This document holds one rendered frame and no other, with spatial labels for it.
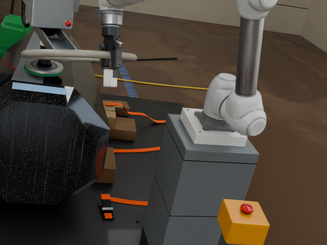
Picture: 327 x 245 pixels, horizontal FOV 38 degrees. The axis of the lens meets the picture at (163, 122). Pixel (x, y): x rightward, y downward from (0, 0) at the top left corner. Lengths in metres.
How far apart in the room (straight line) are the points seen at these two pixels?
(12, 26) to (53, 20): 2.11
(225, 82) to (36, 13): 1.03
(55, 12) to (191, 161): 1.05
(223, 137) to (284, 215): 1.30
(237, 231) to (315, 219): 2.27
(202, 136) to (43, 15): 1.03
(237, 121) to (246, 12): 0.52
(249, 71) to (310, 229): 1.69
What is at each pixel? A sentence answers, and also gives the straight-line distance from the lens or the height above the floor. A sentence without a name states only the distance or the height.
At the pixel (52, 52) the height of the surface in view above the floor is 1.26.
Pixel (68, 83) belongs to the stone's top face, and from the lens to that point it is 2.76.
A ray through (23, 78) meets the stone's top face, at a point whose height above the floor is 0.83.
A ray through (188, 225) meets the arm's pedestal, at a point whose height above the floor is 0.34.
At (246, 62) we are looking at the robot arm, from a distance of 2.14.
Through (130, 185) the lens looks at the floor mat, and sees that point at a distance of 3.40.
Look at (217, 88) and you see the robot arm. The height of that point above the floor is 1.08.
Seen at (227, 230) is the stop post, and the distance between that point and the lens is 1.45.
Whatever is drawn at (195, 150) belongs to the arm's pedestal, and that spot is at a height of 0.80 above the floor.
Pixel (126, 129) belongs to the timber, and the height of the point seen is 0.10.
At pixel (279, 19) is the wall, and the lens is 9.14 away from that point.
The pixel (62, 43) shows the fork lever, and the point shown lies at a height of 1.08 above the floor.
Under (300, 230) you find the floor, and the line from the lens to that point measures 3.52.
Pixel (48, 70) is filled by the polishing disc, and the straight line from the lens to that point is 2.74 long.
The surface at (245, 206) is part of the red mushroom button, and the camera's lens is 1.47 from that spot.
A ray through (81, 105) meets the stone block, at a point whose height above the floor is 0.73.
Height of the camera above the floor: 1.88
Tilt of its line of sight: 25 degrees down
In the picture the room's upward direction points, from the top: 12 degrees clockwise
